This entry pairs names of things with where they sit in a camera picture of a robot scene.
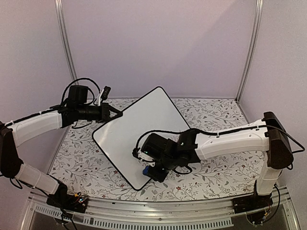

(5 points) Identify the aluminium corner post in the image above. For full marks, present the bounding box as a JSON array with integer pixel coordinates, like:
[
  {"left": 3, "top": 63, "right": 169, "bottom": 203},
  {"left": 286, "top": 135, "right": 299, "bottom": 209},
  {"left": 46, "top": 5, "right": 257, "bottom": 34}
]
[
  {"left": 54, "top": 0, "right": 77, "bottom": 81},
  {"left": 236, "top": 0, "right": 263, "bottom": 104}
]

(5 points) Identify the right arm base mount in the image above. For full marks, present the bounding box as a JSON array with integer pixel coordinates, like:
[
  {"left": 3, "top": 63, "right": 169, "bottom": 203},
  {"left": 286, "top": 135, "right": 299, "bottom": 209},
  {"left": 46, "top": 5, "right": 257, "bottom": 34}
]
[{"left": 232, "top": 192, "right": 273, "bottom": 225}]

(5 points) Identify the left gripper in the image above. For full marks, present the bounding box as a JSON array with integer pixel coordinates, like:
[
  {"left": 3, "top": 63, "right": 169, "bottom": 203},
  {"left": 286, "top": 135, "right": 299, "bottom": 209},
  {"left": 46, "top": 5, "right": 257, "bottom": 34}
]
[{"left": 77, "top": 103, "right": 123, "bottom": 124}]

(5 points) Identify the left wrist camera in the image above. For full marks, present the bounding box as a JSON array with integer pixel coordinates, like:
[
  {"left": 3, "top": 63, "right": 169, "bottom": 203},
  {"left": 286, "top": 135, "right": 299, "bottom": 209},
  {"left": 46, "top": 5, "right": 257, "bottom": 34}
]
[{"left": 96, "top": 86, "right": 111, "bottom": 106}]

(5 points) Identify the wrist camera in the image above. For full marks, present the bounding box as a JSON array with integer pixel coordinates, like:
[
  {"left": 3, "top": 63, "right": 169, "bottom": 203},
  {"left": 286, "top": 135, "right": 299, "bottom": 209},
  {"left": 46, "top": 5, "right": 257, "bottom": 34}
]
[
  {"left": 96, "top": 86, "right": 111, "bottom": 106},
  {"left": 132, "top": 148, "right": 155, "bottom": 167}
]

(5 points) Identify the blue whiteboard eraser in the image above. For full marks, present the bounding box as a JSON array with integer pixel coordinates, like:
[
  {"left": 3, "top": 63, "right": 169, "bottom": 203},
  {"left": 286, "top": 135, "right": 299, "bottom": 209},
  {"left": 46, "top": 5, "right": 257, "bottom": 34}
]
[{"left": 142, "top": 166, "right": 150, "bottom": 177}]

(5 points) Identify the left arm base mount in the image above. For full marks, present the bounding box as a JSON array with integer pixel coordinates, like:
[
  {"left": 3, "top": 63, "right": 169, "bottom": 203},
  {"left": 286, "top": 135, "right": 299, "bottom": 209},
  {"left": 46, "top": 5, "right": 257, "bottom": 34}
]
[{"left": 47, "top": 189, "right": 88, "bottom": 213}]

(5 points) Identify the white whiteboard black frame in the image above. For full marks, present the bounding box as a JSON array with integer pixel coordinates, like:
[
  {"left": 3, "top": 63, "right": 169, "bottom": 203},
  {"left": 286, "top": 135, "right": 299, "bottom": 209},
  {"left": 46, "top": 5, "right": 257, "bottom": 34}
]
[{"left": 92, "top": 86, "right": 189, "bottom": 191}]

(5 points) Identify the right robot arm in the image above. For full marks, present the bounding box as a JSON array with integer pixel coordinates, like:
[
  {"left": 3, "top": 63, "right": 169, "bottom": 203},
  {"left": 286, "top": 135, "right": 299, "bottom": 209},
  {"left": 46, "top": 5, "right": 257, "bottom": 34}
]
[{"left": 132, "top": 112, "right": 305, "bottom": 209}]

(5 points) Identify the right aluminium corner post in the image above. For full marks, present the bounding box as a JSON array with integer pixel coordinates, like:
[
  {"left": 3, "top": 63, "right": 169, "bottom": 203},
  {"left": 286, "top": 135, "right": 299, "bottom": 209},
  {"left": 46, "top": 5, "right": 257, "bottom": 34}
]
[{"left": 236, "top": 0, "right": 263, "bottom": 104}]

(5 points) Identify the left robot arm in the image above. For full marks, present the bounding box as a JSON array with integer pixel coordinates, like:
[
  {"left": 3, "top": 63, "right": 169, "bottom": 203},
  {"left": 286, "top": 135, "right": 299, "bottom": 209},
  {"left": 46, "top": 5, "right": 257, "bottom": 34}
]
[{"left": 0, "top": 80, "right": 123, "bottom": 208}]

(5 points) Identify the floral patterned table mat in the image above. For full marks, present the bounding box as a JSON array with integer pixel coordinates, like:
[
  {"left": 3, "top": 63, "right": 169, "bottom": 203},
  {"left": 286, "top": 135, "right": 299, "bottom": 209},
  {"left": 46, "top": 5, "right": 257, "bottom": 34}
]
[{"left": 49, "top": 98, "right": 264, "bottom": 202}]

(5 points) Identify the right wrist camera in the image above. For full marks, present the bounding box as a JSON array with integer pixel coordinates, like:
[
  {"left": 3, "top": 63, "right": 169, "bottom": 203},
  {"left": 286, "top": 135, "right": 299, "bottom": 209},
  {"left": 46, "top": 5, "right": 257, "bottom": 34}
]
[{"left": 132, "top": 148, "right": 155, "bottom": 167}]

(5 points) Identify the front aluminium rail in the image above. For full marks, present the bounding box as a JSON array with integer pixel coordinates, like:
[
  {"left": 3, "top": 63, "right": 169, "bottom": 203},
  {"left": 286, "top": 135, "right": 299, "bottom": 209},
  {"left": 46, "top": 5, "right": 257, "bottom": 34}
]
[{"left": 21, "top": 186, "right": 302, "bottom": 230}]

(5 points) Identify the left aluminium corner post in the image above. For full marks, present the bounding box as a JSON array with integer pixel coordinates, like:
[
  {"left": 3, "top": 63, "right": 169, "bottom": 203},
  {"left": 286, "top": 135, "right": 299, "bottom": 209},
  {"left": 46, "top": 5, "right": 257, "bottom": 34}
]
[{"left": 54, "top": 0, "right": 77, "bottom": 81}]

